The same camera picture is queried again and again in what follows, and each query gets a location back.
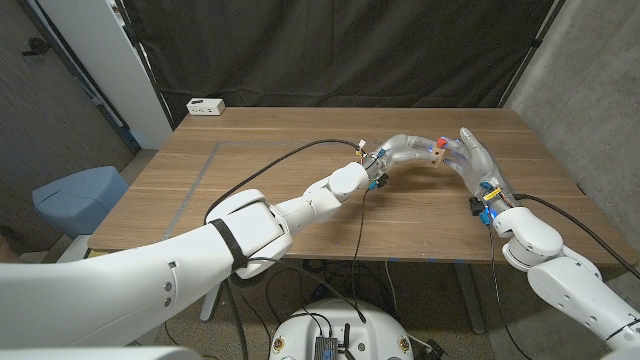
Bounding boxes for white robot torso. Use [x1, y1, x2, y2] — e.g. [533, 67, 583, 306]
[269, 298, 415, 360]

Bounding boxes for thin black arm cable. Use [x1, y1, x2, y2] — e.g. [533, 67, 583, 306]
[244, 188, 374, 360]
[487, 224, 534, 360]

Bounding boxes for black curtain backdrop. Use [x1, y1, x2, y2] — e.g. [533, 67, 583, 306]
[122, 0, 556, 126]

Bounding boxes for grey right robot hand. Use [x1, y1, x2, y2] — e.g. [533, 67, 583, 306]
[442, 126, 516, 221]

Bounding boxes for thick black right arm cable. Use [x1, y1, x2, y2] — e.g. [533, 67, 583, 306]
[513, 193, 640, 281]

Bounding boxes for grey table leg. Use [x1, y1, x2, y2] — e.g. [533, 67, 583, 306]
[199, 282, 224, 322]
[452, 262, 487, 335]

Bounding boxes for black frame pole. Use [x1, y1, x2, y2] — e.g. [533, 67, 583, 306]
[497, 0, 569, 109]
[113, 0, 176, 132]

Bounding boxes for white cabinet panel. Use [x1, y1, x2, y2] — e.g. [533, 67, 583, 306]
[37, 0, 174, 150]

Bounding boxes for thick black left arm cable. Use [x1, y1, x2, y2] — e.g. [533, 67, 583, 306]
[203, 138, 365, 224]

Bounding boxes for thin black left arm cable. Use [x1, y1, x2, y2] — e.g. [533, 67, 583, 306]
[244, 188, 374, 360]

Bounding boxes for white floor cable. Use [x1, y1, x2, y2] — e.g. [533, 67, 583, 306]
[383, 259, 399, 314]

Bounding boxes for black wall rail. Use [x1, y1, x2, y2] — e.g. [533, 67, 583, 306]
[14, 0, 142, 154]

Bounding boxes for black floor cable tangle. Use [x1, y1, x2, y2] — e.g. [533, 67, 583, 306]
[264, 259, 386, 321]

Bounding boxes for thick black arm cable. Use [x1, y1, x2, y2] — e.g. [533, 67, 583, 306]
[203, 138, 365, 224]
[513, 193, 640, 281]

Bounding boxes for person's bare leg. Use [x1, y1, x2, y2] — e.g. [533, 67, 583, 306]
[0, 233, 21, 264]

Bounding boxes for white power strip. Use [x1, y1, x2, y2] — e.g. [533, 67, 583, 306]
[185, 97, 227, 117]

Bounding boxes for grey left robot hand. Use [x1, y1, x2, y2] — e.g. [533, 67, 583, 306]
[359, 133, 441, 191]

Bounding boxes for grey electronics box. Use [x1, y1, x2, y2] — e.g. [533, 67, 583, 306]
[313, 335, 340, 360]

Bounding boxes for blue padded stool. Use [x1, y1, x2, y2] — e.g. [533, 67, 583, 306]
[31, 165, 130, 239]

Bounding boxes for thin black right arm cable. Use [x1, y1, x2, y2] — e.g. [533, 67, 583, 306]
[487, 224, 534, 360]

